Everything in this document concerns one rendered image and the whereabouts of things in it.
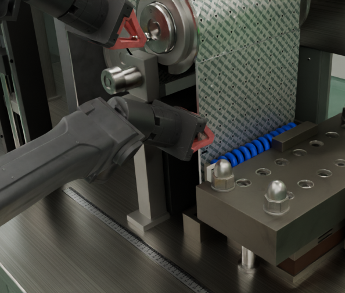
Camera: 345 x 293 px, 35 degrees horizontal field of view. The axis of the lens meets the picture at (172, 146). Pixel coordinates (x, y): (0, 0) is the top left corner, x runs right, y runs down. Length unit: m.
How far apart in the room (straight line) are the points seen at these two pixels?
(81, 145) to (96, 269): 0.34
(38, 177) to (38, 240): 0.46
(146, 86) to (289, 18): 0.27
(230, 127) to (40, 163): 0.43
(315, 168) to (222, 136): 0.16
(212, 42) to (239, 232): 0.28
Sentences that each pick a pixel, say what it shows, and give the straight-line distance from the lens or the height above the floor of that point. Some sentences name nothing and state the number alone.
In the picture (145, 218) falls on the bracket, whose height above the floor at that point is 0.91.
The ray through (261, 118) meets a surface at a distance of 0.95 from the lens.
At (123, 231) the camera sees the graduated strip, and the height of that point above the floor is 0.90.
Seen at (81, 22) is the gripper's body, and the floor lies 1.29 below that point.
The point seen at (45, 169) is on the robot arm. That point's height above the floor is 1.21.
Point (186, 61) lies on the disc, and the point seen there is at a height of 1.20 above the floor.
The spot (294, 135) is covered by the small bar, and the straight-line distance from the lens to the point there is 0.94.
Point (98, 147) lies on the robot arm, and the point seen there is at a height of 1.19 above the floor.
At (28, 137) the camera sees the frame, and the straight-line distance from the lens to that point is 1.08.
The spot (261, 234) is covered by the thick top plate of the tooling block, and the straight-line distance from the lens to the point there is 0.76.
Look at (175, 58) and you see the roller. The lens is 0.81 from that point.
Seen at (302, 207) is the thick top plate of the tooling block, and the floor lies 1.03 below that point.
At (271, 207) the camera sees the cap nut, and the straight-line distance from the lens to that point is 0.76.
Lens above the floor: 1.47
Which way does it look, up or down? 27 degrees down
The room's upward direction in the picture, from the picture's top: 4 degrees counter-clockwise
